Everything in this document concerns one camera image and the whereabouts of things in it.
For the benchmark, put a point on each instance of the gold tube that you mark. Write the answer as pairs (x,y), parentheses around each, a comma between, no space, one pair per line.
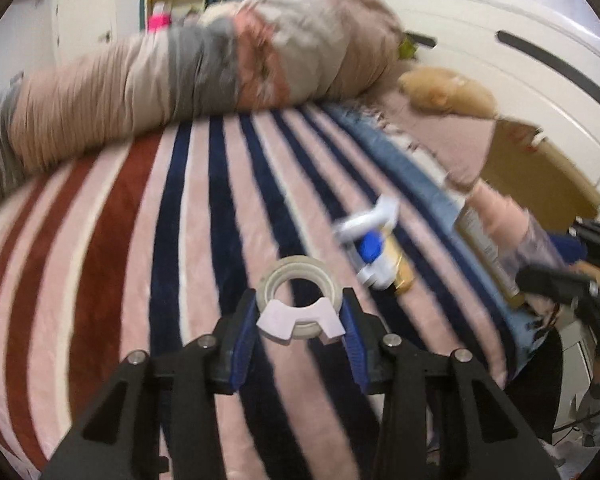
(400,266)

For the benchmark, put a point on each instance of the rolled beige grey quilt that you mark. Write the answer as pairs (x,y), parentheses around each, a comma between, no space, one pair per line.
(190,70)

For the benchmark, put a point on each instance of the white wardrobe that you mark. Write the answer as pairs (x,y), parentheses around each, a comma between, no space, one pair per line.
(510,45)

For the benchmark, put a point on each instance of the clear tape roll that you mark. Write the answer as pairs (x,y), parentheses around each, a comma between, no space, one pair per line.
(300,296)

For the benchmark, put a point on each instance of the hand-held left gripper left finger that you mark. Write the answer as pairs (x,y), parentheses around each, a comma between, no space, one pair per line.
(244,342)

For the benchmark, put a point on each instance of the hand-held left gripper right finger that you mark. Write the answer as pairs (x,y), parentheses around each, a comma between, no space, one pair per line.
(356,352)

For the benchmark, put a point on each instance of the white door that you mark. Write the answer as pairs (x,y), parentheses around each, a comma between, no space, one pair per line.
(82,15)

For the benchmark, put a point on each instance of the cardboard box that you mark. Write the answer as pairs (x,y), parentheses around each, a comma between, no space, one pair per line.
(540,172)

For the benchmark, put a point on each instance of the white plastic tape cutter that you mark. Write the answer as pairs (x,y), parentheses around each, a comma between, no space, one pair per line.
(300,324)

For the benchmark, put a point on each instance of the pink clear bottle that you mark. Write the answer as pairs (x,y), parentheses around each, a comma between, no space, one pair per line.
(510,225)

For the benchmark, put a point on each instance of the tan plush toy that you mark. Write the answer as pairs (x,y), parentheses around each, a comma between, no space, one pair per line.
(447,91)

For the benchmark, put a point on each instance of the white and blue toy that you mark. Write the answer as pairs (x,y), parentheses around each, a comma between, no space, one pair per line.
(371,242)

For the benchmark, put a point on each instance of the bright pink object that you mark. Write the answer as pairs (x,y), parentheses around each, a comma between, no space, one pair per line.
(159,22)

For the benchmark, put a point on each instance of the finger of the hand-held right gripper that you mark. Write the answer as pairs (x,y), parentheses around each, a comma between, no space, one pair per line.
(555,282)

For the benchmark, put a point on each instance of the pink fringed blanket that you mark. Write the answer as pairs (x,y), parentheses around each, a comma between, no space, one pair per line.
(442,135)

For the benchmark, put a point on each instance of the striped blanket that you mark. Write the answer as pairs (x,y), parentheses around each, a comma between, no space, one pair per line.
(220,280)

